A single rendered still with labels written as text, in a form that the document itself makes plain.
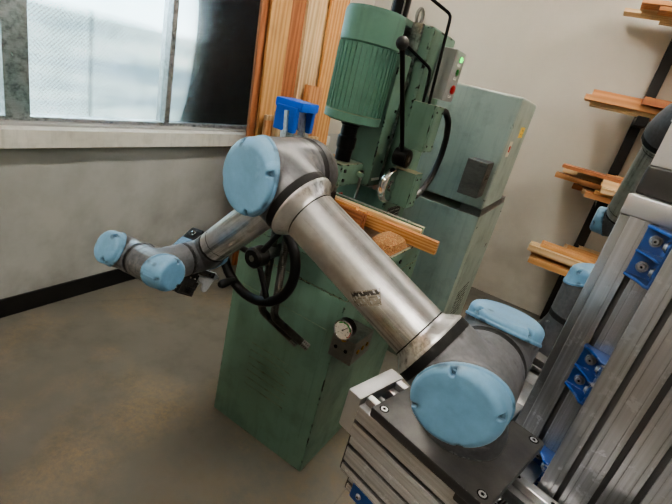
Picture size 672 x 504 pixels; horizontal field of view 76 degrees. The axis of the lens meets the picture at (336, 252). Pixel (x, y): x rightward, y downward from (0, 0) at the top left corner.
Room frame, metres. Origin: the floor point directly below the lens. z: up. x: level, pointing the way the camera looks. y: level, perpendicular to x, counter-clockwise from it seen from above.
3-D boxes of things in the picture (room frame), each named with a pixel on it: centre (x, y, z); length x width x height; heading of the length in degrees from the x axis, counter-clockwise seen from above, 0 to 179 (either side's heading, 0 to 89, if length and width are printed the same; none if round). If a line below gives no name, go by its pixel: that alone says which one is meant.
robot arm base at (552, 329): (0.98, -0.61, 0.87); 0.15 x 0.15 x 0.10
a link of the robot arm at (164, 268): (0.81, 0.35, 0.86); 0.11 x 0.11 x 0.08; 62
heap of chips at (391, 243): (1.20, -0.14, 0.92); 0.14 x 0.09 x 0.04; 153
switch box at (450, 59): (1.62, -0.22, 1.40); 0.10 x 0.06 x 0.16; 153
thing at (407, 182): (1.49, -0.17, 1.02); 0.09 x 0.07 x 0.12; 63
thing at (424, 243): (1.34, -0.05, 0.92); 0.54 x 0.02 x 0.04; 63
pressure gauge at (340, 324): (1.09, -0.08, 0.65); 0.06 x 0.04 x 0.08; 63
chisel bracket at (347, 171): (1.41, 0.04, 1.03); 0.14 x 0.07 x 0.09; 153
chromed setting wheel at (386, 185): (1.45, -0.12, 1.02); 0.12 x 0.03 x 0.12; 153
